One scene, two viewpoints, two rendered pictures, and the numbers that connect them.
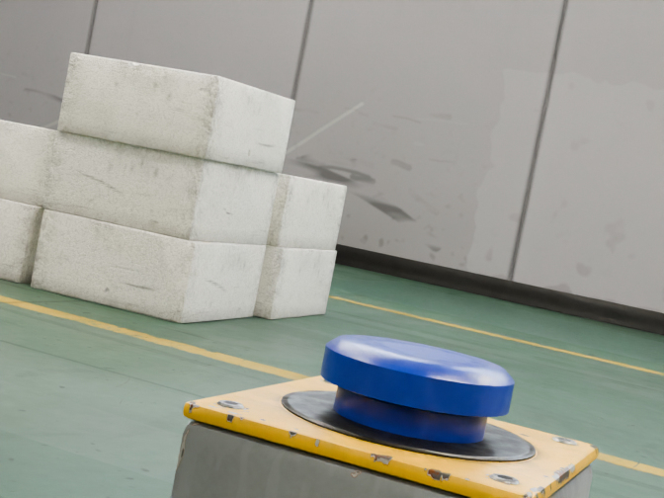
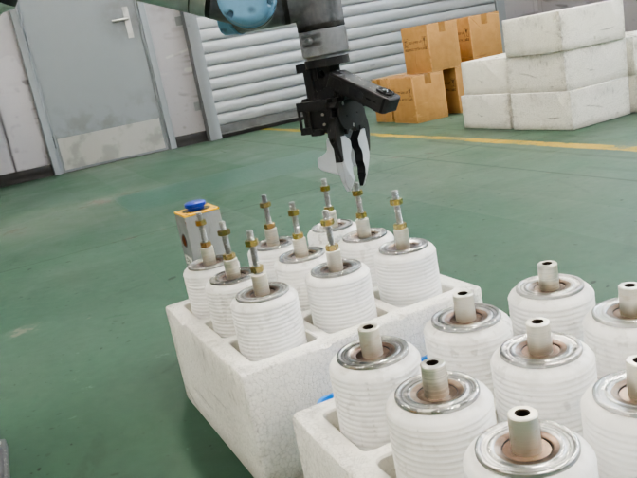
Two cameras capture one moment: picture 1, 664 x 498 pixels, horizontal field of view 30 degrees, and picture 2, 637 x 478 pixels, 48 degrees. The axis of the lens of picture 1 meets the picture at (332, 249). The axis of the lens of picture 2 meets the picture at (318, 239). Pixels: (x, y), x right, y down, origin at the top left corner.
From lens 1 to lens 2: 1.27 m
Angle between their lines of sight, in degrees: 45
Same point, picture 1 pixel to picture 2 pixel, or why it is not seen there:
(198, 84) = (551, 17)
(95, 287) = (536, 122)
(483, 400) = (192, 206)
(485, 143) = not seen: outside the picture
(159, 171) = (548, 63)
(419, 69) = not seen: outside the picture
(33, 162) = (502, 74)
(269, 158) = (611, 34)
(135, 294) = (553, 121)
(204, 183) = (567, 62)
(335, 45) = not seen: outside the picture
